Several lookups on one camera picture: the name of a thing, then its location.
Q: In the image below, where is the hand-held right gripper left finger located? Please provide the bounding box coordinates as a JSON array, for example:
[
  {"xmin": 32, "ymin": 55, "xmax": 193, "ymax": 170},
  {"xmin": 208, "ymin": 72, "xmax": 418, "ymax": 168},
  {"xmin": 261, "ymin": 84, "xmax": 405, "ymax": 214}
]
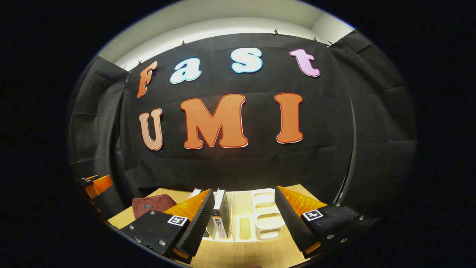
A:
[{"xmin": 121, "ymin": 189, "xmax": 216, "ymax": 265}]

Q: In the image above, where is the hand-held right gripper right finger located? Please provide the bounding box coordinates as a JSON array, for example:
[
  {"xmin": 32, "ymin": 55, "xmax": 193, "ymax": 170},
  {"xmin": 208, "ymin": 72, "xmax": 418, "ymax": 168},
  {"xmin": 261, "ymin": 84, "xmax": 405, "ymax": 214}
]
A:
[{"xmin": 274, "ymin": 185, "xmax": 380, "ymax": 259}]

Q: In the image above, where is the cream bookshelf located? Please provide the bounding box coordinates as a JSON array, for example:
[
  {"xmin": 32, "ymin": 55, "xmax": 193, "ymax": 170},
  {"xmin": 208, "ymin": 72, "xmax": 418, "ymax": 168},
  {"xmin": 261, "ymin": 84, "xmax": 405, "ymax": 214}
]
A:
[{"xmin": 188, "ymin": 188, "xmax": 298, "ymax": 242}]

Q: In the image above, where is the grey book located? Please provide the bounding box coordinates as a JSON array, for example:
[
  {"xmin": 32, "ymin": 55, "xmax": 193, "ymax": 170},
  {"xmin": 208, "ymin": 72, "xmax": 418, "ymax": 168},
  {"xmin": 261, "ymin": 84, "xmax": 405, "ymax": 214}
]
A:
[{"xmin": 210, "ymin": 189, "xmax": 232, "ymax": 240}]

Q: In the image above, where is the blue book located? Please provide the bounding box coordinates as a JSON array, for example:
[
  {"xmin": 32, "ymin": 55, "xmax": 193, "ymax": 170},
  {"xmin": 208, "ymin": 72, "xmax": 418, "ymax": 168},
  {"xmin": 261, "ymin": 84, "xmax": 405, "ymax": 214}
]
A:
[{"xmin": 188, "ymin": 188, "xmax": 214, "ymax": 239}]

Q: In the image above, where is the maroon schoolbag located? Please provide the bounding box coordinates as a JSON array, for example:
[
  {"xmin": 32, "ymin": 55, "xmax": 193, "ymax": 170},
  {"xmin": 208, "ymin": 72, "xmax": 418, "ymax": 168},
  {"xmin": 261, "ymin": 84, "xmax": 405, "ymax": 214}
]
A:
[{"xmin": 132, "ymin": 194, "xmax": 178, "ymax": 220}]

